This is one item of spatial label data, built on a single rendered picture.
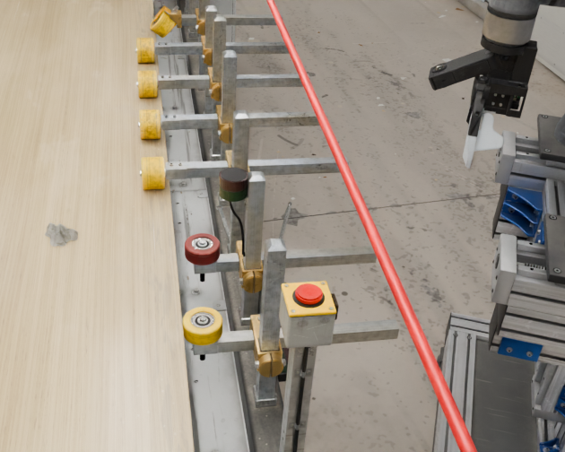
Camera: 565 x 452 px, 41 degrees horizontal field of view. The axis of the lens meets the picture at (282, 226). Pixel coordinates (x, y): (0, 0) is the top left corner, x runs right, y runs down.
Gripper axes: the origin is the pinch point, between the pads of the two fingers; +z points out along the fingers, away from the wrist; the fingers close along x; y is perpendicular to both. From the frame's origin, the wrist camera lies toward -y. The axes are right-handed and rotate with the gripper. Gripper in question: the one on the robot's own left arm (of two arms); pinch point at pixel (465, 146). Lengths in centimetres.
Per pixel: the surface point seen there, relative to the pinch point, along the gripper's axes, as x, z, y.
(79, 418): -43, 42, -55
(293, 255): 18, 46, -31
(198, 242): 10, 41, -52
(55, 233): 3, 41, -84
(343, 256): 22, 46, -20
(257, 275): 7, 45, -37
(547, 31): 378, 111, 57
